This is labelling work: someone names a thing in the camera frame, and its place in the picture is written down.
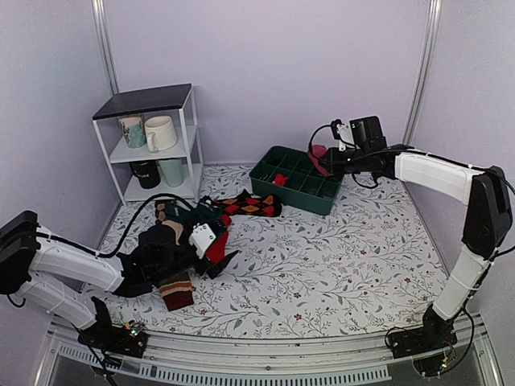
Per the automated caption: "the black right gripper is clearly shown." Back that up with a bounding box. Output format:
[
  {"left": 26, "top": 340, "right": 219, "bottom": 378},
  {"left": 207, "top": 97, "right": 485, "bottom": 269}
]
[{"left": 320, "top": 147, "right": 370, "bottom": 174}]

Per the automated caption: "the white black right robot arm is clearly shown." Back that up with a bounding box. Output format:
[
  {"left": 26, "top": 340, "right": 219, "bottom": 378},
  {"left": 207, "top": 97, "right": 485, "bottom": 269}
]
[{"left": 307, "top": 116, "right": 514, "bottom": 351}]

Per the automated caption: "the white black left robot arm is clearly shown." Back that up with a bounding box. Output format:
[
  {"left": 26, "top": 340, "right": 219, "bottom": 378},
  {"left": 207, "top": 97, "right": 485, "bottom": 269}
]
[{"left": 1, "top": 211, "right": 235, "bottom": 349}]

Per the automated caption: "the dark teal sock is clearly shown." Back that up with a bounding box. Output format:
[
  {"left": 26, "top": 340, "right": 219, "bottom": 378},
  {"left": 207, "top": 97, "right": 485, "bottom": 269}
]
[{"left": 164, "top": 196, "right": 223, "bottom": 226}]

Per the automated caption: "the black red argyle sock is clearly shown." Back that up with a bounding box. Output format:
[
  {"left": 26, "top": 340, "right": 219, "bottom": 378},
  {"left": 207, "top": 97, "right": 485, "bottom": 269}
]
[{"left": 214, "top": 190, "right": 282, "bottom": 217}]

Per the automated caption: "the dark maroon striped sock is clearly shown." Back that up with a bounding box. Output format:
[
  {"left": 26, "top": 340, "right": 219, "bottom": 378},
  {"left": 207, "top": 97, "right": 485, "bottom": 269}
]
[{"left": 159, "top": 272, "right": 194, "bottom": 311}]

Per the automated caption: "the green divided organizer bin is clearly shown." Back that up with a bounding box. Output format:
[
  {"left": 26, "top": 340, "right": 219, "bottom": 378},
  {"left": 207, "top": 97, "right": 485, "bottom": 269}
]
[{"left": 249, "top": 146, "right": 343, "bottom": 216}]

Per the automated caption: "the red rolled sock in bin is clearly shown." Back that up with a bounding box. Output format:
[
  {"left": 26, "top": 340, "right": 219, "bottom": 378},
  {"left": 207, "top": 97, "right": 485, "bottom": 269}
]
[{"left": 272, "top": 174, "right": 287, "bottom": 187}]

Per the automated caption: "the beige brown argyle sock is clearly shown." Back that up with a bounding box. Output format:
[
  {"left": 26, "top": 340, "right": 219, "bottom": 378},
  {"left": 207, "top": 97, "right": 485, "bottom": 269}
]
[{"left": 154, "top": 199, "right": 190, "bottom": 245}]

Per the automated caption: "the mint green mug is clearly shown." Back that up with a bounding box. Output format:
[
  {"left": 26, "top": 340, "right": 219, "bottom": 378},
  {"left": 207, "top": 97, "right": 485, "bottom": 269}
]
[{"left": 159, "top": 158, "right": 183, "bottom": 187}]

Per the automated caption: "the black mug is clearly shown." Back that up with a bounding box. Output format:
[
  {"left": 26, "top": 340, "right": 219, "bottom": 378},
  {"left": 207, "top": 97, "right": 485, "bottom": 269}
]
[{"left": 130, "top": 160, "right": 161, "bottom": 190}]

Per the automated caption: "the cream white mug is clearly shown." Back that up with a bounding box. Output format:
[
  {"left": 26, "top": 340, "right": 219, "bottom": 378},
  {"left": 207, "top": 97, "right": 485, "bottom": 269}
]
[{"left": 144, "top": 116, "right": 177, "bottom": 153}]

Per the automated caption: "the white shelf with black top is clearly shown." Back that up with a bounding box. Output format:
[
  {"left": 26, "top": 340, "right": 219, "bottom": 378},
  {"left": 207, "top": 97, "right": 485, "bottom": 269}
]
[{"left": 92, "top": 84, "right": 204, "bottom": 205}]

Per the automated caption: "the floral patterned table mat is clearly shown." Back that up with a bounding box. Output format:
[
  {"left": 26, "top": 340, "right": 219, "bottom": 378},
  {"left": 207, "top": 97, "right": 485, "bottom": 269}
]
[{"left": 84, "top": 175, "right": 447, "bottom": 339}]

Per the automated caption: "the teal patterned mug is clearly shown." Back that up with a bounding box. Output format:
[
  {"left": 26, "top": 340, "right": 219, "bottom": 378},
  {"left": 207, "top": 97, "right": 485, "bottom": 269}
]
[{"left": 117, "top": 115, "right": 146, "bottom": 149}]

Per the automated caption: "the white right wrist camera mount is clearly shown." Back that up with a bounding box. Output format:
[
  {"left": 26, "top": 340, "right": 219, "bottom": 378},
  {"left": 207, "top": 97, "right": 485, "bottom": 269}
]
[{"left": 337, "top": 124, "right": 356, "bottom": 151}]

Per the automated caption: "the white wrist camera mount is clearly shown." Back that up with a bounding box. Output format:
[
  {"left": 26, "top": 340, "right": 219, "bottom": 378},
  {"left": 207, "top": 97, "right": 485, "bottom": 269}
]
[
  {"left": 337, "top": 124, "right": 356, "bottom": 151},
  {"left": 188, "top": 224, "right": 217, "bottom": 259}
]

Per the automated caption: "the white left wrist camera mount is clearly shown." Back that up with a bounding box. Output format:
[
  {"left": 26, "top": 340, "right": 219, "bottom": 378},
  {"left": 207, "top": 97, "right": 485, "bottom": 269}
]
[{"left": 188, "top": 224, "right": 217, "bottom": 259}]

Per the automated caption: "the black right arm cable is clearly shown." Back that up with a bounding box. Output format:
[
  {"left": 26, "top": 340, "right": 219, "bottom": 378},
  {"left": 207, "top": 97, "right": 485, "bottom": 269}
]
[{"left": 307, "top": 123, "right": 381, "bottom": 190}]

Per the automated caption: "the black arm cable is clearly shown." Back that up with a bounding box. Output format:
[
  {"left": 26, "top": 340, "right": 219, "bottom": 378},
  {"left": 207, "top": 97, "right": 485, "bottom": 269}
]
[
  {"left": 96, "top": 192, "right": 194, "bottom": 258},
  {"left": 307, "top": 123, "right": 381, "bottom": 190}
]

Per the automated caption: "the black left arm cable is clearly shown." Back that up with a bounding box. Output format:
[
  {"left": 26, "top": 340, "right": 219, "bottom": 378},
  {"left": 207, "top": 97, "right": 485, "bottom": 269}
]
[{"left": 96, "top": 192, "right": 194, "bottom": 258}]

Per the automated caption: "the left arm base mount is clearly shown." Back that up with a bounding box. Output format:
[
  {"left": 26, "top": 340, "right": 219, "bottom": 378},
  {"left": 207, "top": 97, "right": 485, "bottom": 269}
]
[{"left": 78, "top": 297, "right": 149, "bottom": 359}]

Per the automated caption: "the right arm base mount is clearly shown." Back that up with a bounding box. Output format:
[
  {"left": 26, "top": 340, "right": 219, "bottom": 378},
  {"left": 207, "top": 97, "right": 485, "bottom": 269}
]
[{"left": 384, "top": 303, "right": 475, "bottom": 378}]

